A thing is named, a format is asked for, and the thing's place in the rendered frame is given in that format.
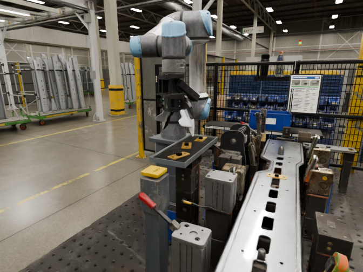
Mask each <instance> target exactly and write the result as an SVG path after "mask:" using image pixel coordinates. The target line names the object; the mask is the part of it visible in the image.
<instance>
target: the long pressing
mask: <svg viewBox="0 0 363 272"><path fill-rule="evenodd" d="M282 145H283V147H284V155H279V154H278V149H279V147H280V146H282ZM260 157H261V158H262V159H264V160H266V161H268V162H269V163H270V164H269V167H268V169H267V170H263V171H257V172H255V174H254V177H253V179H252V181H251V184H250V186H249V189H248V191H247V193H246V196H245V198H244V201H243V203H242V206H241V208H240V210H239V213H238V215H237V218H236V220H235V222H234V225H233V227H232V229H231V232H230V234H229V237H228V239H227V241H226V244H225V247H224V249H223V251H222V254H221V256H220V258H219V261H218V263H217V266H216V268H215V270H214V272H252V268H253V263H254V261H259V262H262V263H264V264H266V272H303V257H302V241H301V211H300V181H299V167H300V166H302V165H303V164H304V153H303V145H302V144H301V143H299V142H291V141H282V140H272V139H267V141H266V144H265V146H264V148H263V150H262V153H261V155H260ZM277 158H283V160H278V159H277ZM276 162H280V163H282V166H278V165H276ZM275 168H281V175H284V176H287V180H284V179H279V180H280V181H279V188H272V187H271V183H272V179H278V178H272V177H267V173H272V174H274V169H275ZM270 190H274V191H277V192H278V195H277V198H276V199H274V198H270V197H268V196H269V193H270ZM287 190H288V191H287ZM268 202H272V203H275V204H276V207H275V213H271V212H267V211H266V205H267V203H268ZM254 210H255V211H256V212H254ZM264 217H269V218H272V219H273V227H272V230H270V231H269V230H265V229H262V224H263V219H264ZM260 236H264V237H268V238H269V239H270V240H271V241H270V248H269V252H268V254H266V260H265V261H263V260H260V259H257V255H258V251H257V246H258V241H259V237H260ZM242 250H243V251H244V252H242ZM281 262H282V263H283V264H280V263H281Z"/></svg>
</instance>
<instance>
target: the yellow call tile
mask: <svg viewBox="0 0 363 272"><path fill-rule="evenodd" d="M166 172H167V168H164V167H158V166H153V165H151V166H149V167H148V168H146V169H144V170H143V171H141V175H144V176H149V177H153V178H159V177H160V176H161V175H163V174H164V173H166Z"/></svg>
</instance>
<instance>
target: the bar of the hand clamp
mask: <svg viewBox="0 0 363 272"><path fill-rule="evenodd" d="M261 115H262V116H263V117H264V112H263V113H262V114H261V113H260V112H256V113H255V114H254V115H253V116H255V117H256V124H257V135H261V122H260V116H261Z"/></svg>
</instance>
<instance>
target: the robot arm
mask: <svg viewBox="0 0 363 272"><path fill-rule="evenodd" d="M211 36H212V21H211V15H210V12H209V11H208V10H195V11H178V12H174V13H172V14H170V15H167V16H166V17H164V18H162V19H161V20H160V21H159V24H158V25H157V26H155V27H154V28H153V29H151V30H150V31H149V32H147V33H146V34H145V35H143V36H133V37H131V39H130V51H131V54H132V55H133V56H134V57H136V58H155V57H162V73H164V74H163V75H158V91H159V93H157V94H156V110H158V109H162V110H163V112H162V114H160V115H158V116H156V121H162V130H161V132H160V137H161V138H164V139H171V140H175V139H182V138H184V137H186V129H185V127H189V130H190V133H191V136H192V137H193V136H194V119H197V120H205V119H207V118H208V116H209V111H210V106H211V99H210V98H209V95H208V94H207V93H206V92H205V90H206V44H207V42H208V41H209V39H210V37H211ZM187 56H189V69H190V86H188V85H187V84H186V83H185V82H184V81H182V80H180V78H185V74H184V73H185V57H187ZM157 98H160V104H159V106H157Z"/></svg>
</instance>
